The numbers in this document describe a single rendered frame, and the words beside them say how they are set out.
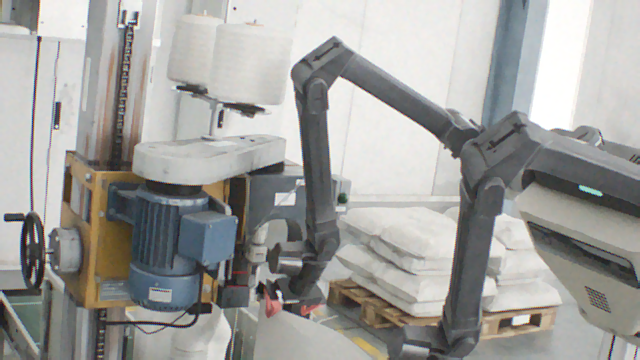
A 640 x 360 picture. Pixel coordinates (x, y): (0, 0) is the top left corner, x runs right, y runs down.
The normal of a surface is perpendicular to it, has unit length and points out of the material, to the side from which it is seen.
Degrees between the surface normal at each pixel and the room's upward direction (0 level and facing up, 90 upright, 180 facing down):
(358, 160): 90
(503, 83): 90
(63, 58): 90
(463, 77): 90
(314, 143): 106
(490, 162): 59
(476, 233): 119
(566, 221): 40
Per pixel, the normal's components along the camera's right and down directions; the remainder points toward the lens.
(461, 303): 0.09, 0.59
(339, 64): 0.33, 0.48
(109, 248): 0.53, 0.23
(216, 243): 0.84, 0.22
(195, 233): -0.55, 0.08
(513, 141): -0.65, -0.51
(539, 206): -0.43, -0.76
